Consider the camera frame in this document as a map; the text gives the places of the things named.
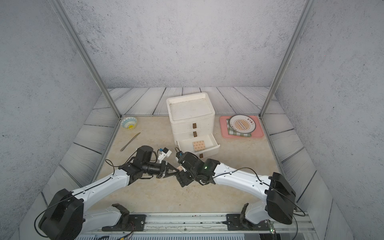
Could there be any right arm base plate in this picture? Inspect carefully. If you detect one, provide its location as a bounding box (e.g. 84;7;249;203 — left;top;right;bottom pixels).
223;214;270;231

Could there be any small patterned bowl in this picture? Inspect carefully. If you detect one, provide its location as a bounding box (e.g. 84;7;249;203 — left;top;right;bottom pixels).
120;117;138;130

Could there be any pink tray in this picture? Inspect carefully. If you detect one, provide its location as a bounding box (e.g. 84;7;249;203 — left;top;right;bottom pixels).
219;116;265;139

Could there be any green plaid cloth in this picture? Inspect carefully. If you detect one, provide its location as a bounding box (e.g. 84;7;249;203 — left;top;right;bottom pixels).
226;119;252;138

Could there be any white three-drawer cabinet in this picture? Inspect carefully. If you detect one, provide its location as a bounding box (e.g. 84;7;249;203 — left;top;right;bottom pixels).
166;92;216;145

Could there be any aluminium front rail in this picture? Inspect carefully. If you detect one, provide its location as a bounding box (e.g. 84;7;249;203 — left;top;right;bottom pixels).
53;211;316;238

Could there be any white orange patterned plate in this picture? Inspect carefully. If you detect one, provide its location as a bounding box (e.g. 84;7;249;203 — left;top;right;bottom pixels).
229;115;256;134

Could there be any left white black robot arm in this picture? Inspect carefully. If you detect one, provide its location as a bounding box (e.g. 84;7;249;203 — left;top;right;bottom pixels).
34;146;179;240

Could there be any right aluminium frame post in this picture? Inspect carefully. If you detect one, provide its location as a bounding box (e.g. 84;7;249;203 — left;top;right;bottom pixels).
259;0;316;119

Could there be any blue sticky note pad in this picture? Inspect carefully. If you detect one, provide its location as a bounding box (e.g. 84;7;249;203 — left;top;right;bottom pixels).
193;140;206;152

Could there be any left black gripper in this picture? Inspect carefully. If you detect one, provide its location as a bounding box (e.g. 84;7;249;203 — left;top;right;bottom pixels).
141;160;180;179

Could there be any aluminium frame post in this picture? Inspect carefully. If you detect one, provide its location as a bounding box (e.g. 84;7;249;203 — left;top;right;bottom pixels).
259;0;316;119
49;0;122;120

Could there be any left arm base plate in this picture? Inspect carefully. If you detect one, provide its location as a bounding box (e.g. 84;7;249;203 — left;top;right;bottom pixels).
102;214;147;232

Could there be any metal knife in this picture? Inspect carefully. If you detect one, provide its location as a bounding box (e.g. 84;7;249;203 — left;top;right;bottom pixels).
120;133;141;152

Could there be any left aluminium frame post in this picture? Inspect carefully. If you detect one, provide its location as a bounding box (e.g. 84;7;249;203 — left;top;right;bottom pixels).
49;0;122;120

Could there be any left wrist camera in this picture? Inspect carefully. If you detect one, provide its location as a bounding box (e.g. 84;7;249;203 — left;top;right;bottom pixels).
158;148;172;163

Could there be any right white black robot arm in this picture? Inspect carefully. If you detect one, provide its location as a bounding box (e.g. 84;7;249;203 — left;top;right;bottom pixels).
176;152;297;225

